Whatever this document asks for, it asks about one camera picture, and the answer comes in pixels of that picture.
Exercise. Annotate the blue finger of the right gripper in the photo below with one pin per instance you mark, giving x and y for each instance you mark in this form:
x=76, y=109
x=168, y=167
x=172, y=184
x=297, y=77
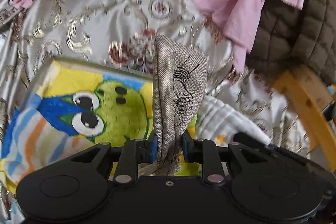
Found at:
x=272, y=147

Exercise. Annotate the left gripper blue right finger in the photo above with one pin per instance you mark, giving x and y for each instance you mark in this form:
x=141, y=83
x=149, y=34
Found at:
x=187, y=144

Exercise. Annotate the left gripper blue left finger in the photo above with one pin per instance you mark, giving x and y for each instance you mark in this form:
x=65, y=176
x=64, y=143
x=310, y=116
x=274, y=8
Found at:
x=151, y=147

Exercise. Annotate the white soft cloth item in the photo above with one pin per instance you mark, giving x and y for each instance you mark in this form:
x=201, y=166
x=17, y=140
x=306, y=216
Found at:
x=220, y=122

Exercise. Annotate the beige printed linen pouch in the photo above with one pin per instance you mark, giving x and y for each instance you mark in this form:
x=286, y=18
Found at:
x=179, y=82

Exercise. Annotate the yellow cartoon frog towel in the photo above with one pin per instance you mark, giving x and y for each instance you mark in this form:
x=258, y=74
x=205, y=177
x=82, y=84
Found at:
x=73, y=110

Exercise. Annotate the brown quilted jacket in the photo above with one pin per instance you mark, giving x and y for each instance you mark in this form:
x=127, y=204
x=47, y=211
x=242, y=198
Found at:
x=287, y=37

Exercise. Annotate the silver floral satin bedspread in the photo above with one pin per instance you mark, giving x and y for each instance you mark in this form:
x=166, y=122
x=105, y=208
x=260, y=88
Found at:
x=106, y=184

